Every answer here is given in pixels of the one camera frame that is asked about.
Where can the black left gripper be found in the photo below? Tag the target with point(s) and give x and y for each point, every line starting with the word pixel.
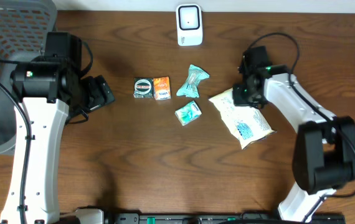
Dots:
pixel 99 98

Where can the orange juice carton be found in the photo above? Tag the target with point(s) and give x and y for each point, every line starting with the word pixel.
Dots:
pixel 162 90

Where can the round black lidded cup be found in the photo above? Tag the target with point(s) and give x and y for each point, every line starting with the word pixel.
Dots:
pixel 143 88

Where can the teal candy wrapper bag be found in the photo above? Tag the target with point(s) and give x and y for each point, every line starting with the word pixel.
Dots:
pixel 190 87

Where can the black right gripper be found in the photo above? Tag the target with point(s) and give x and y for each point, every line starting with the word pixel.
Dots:
pixel 238 102

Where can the grey plastic mesh basket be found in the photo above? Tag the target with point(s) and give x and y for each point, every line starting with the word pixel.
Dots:
pixel 23 29

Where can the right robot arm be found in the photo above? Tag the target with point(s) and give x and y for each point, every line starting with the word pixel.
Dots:
pixel 324 153

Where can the green tissue pack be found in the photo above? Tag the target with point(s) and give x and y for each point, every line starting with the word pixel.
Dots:
pixel 188 113

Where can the white barcode scanner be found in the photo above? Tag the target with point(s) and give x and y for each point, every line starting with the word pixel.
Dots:
pixel 189 25

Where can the yellow blue snack bag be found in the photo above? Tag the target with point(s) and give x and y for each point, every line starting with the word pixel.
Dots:
pixel 245 123

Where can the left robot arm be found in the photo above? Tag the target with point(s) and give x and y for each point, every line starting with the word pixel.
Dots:
pixel 49 95

